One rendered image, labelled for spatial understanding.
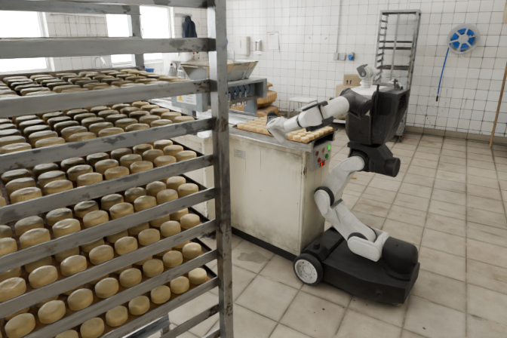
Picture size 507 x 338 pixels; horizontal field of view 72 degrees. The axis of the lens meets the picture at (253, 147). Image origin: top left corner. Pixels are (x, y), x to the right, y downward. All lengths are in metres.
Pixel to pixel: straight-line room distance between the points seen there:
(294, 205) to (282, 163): 0.29
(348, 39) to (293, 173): 4.25
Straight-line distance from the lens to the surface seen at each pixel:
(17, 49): 0.68
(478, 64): 6.02
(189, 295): 1.00
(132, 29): 1.18
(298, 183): 2.24
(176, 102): 2.57
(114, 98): 0.72
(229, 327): 1.13
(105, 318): 1.02
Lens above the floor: 1.53
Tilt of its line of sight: 18 degrees down
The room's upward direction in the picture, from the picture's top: straight up
